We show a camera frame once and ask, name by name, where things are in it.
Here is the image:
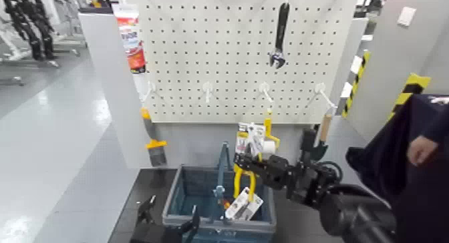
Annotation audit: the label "black background robot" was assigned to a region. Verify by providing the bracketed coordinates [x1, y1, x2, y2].
[0, 0, 59, 61]

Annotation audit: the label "wooden handled dark trowel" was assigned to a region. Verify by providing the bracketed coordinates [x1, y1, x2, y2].
[301, 112, 334, 163]

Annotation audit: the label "blue plastic crate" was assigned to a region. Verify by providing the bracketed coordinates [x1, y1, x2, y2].
[162, 142, 278, 243]

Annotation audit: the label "white pegboard panel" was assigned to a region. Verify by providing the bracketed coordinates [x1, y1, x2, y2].
[134, 0, 359, 126]

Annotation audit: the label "white wall switch plate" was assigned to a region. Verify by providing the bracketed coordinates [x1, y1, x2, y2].
[397, 6, 417, 27]

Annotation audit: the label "white pegboard hook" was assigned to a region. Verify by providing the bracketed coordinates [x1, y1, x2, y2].
[259, 81, 274, 104]
[202, 81, 214, 104]
[314, 83, 337, 110]
[143, 81, 157, 103]

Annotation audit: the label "bare person hand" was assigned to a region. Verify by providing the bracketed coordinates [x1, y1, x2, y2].
[407, 136, 440, 167]

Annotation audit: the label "long yellow black hazard strip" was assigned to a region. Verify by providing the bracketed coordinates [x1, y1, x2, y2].
[341, 51, 371, 119]

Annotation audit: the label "yellow pliers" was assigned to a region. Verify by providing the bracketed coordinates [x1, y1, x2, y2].
[233, 122, 267, 203]

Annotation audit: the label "person in dark clothes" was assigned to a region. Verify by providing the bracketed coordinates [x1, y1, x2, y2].
[345, 93, 449, 243]

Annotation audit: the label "red white sealant tube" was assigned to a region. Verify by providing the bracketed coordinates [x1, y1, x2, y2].
[112, 4, 148, 75]

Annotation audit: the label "yellow grey paint brush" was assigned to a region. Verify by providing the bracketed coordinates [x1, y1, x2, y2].
[140, 107, 168, 168]

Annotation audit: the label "black adjustable wrench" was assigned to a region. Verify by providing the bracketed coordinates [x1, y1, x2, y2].
[269, 2, 291, 70]

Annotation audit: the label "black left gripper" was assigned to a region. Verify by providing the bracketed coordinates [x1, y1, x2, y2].
[130, 195, 201, 243]

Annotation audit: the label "white partition panel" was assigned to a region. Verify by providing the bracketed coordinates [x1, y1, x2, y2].
[78, 12, 152, 170]

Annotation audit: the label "yellow handled paint roller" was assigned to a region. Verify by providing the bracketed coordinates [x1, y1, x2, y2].
[261, 109, 281, 156]

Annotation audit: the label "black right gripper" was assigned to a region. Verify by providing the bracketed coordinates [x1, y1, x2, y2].
[233, 153, 300, 191]

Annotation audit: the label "white carded tool pack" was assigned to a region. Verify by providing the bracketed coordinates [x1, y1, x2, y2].
[224, 192, 264, 222]

